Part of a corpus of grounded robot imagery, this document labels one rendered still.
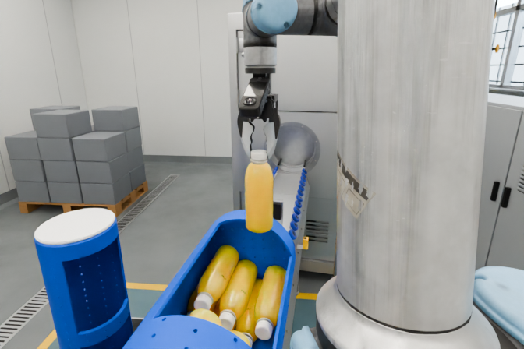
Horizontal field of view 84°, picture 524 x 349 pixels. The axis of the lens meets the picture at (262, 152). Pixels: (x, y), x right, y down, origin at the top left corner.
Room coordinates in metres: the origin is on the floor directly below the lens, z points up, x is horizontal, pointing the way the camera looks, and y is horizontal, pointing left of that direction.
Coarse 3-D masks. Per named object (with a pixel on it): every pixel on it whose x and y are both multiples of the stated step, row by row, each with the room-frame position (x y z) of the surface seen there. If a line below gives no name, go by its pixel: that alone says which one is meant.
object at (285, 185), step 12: (276, 180) 1.83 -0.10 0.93; (288, 180) 1.83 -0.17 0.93; (276, 192) 1.62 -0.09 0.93; (288, 192) 1.62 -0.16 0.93; (288, 204) 1.46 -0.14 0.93; (288, 216) 1.33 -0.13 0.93; (288, 228) 1.20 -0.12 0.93; (300, 228) 1.28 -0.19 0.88; (300, 240) 1.20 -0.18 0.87; (300, 252) 1.13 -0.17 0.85; (288, 312) 0.76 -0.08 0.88; (288, 324) 0.73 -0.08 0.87; (288, 336) 0.69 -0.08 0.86; (288, 348) 0.66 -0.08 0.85
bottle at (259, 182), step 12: (252, 168) 0.65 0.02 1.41; (264, 168) 0.65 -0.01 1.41; (252, 180) 0.64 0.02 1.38; (264, 180) 0.64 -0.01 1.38; (252, 192) 0.64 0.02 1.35; (264, 192) 0.64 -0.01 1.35; (252, 204) 0.64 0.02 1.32; (264, 204) 0.64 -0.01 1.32; (252, 216) 0.64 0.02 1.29; (264, 216) 0.64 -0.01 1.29; (252, 228) 0.64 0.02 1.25; (264, 228) 0.64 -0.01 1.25
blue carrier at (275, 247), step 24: (240, 216) 0.75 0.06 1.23; (216, 240) 0.80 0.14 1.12; (240, 240) 0.79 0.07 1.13; (264, 240) 0.77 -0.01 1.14; (288, 240) 0.73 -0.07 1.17; (192, 264) 0.57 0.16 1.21; (264, 264) 0.77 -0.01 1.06; (288, 264) 0.67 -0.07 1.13; (168, 288) 0.50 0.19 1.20; (192, 288) 0.67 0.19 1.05; (288, 288) 0.59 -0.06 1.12; (168, 312) 0.56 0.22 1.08; (144, 336) 0.37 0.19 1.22; (168, 336) 0.36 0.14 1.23; (192, 336) 0.36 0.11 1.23; (216, 336) 0.37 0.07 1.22
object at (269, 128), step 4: (268, 124) 0.66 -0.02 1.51; (272, 124) 0.66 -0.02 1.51; (264, 128) 0.67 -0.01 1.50; (268, 128) 0.66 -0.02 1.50; (272, 128) 0.66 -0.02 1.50; (264, 132) 0.67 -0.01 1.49; (268, 132) 0.66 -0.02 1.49; (272, 132) 0.66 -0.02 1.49; (268, 136) 0.66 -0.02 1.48; (272, 136) 0.66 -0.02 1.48; (268, 140) 0.66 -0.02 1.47; (272, 140) 0.66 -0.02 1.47; (276, 140) 0.66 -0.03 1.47; (268, 144) 0.66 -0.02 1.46; (272, 144) 0.66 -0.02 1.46; (268, 148) 0.66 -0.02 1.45; (272, 148) 0.66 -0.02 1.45; (268, 152) 0.66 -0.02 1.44; (272, 152) 0.67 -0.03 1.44; (268, 156) 0.67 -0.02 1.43
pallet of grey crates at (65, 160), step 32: (64, 128) 3.09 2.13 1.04; (96, 128) 3.50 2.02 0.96; (128, 128) 3.56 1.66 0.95; (32, 160) 3.13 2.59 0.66; (64, 160) 3.11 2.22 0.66; (96, 160) 3.07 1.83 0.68; (128, 160) 3.47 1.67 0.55; (32, 192) 3.14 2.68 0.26; (64, 192) 3.11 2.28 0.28; (96, 192) 3.08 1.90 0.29; (128, 192) 3.36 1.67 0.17
